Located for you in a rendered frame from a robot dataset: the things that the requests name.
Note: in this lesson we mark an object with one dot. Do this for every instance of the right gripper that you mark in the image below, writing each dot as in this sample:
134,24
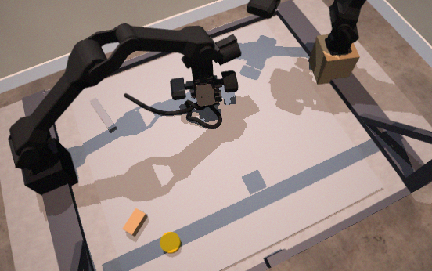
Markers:
262,8

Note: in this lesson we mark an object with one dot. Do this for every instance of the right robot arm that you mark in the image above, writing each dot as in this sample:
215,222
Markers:
344,15

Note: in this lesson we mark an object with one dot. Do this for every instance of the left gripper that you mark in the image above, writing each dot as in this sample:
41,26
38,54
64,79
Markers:
228,79

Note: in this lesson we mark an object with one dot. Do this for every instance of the small orange block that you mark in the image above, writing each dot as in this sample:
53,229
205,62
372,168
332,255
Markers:
135,222

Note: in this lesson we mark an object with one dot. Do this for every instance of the grey rectangular bar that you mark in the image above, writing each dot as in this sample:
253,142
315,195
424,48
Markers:
102,113

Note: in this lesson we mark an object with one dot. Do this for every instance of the black rope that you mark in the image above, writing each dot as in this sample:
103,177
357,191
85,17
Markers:
189,107

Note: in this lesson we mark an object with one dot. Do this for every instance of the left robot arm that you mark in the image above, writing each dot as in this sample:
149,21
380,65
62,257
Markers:
29,136

